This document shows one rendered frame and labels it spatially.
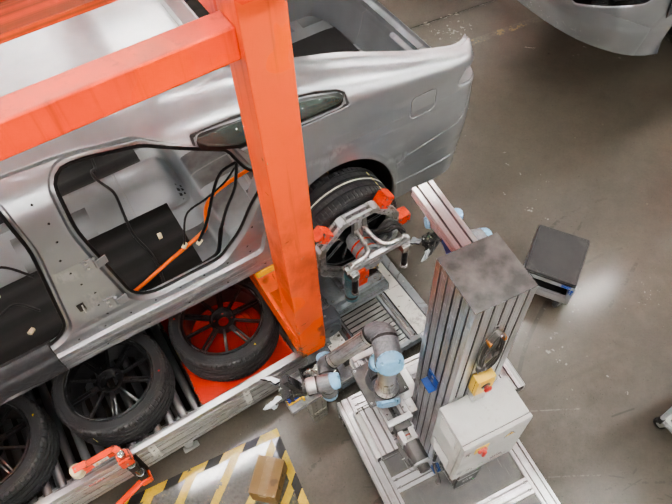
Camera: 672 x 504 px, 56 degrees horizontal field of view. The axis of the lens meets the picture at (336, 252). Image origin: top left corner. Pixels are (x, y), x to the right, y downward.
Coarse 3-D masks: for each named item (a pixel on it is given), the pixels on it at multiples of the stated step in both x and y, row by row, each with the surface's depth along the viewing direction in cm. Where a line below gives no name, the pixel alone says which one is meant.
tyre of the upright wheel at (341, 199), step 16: (336, 176) 351; (352, 176) 353; (368, 176) 361; (320, 192) 348; (336, 192) 345; (352, 192) 345; (368, 192) 347; (320, 208) 344; (336, 208) 341; (320, 224) 343
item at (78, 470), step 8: (112, 448) 339; (120, 448) 338; (96, 456) 337; (104, 456) 336; (112, 456) 341; (128, 456) 335; (80, 464) 333; (88, 464) 334; (96, 464) 337; (120, 464) 332; (128, 464) 336; (72, 472) 332; (80, 472) 332; (144, 480) 366; (152, 480) 370; (136, 488) 366; (128, 496) 363
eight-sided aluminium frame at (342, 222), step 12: (372, 204) 347; (348, 216) 344; (360, 216) 343; (396, 216) 364; (336, 228) 346; (384, 240) 387; (324, 252) 348; (324, 264) 358; (324, 276) 368; (336, 276) 377
